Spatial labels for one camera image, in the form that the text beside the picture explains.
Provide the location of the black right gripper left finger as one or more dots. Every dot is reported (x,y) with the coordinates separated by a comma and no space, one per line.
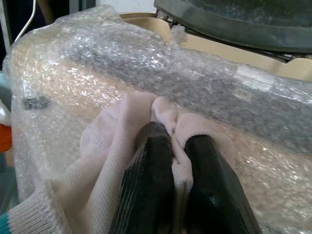
(146,185)

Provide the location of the dark grey washer lid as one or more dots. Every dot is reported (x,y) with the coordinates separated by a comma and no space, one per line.
(239,19)

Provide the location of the orange object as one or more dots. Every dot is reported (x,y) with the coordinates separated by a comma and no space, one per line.
(5,137)

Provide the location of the clear bubble wrap sheet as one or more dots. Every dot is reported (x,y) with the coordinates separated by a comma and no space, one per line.
(97,73)

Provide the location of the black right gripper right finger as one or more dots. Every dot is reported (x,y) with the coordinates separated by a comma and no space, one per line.
(214,195)

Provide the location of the white knit garment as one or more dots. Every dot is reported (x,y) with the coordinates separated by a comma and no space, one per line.
(102,175)

